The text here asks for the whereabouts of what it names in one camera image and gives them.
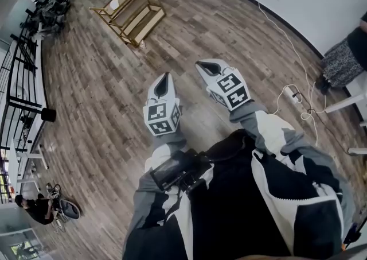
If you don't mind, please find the gold metal shelf cart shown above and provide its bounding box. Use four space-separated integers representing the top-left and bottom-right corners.
89 0 167 49

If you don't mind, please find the black chest-mounted device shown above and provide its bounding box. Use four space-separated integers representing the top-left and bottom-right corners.
149 150 215 194

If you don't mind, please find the white cable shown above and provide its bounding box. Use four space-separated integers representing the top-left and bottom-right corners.
257 0 327 148

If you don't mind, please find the black round bin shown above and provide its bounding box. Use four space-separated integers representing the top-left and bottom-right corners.
40 107 57 123

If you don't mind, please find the black metal railing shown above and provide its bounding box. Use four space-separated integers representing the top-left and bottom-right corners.
0 9 44 205

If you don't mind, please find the white desk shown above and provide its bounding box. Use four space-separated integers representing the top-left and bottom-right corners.
7 20 50 193

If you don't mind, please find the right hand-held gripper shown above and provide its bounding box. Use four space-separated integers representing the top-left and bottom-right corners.
195 58 252 111

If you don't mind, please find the white power strip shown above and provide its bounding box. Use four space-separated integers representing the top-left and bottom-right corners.
282 84 302 104

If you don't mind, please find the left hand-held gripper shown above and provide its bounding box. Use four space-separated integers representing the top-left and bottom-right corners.
143 72 183 137

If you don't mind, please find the pile of dark equipment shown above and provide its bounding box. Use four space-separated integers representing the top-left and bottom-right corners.
27 0 72 35

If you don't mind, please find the person's black and white jacket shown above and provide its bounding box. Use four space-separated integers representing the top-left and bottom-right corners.
122 128 356 260

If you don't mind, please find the black cable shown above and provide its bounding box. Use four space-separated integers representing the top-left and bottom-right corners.
292 80 358 155

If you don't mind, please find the person's right forearm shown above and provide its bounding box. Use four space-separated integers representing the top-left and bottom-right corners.
228 100 298 158

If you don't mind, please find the person's left forearm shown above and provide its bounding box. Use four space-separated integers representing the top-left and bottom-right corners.
144 126 189 174

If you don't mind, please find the white table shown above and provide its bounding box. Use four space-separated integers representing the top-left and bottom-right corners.
325 71 367 156

